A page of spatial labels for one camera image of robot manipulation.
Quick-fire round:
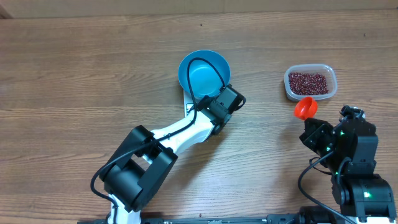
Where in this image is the red scoop blue handle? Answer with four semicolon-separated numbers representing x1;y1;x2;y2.
294;96;318;120

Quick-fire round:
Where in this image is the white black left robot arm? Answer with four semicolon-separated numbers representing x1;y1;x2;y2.
93;85;246;223

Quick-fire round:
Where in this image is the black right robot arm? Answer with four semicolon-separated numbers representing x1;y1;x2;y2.
298;105;397;223

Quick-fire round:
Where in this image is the blue bowl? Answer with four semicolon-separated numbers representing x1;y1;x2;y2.
177;50;231;99

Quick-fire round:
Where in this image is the white kitchen scale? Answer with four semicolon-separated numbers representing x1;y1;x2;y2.
183;90;193;117

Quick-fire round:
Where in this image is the clear plastic container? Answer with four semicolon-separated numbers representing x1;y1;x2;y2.
284;63;338;101

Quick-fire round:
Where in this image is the red beans pile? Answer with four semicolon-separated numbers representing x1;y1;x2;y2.
288;72;329;95

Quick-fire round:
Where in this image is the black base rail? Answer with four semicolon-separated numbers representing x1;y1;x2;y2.
77;211;343;224

